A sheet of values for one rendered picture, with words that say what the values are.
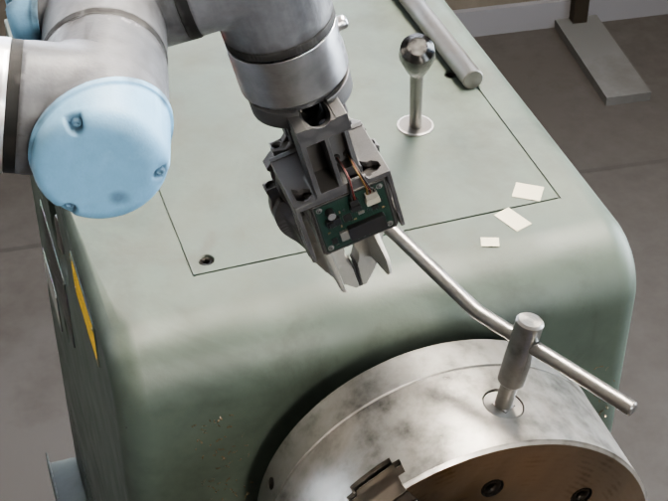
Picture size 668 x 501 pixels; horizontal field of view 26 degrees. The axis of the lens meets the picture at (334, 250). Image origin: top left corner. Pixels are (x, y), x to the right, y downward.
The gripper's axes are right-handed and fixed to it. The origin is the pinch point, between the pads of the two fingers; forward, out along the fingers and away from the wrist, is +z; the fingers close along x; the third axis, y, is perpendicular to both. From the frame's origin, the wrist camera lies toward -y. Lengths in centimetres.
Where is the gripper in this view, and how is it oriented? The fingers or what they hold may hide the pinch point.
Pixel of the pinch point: (353, 265)
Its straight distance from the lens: 112.0
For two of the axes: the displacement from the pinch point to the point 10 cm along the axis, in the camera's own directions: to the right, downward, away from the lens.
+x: 9.2, -3.9, 0.8
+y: 3.2, 6.0, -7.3
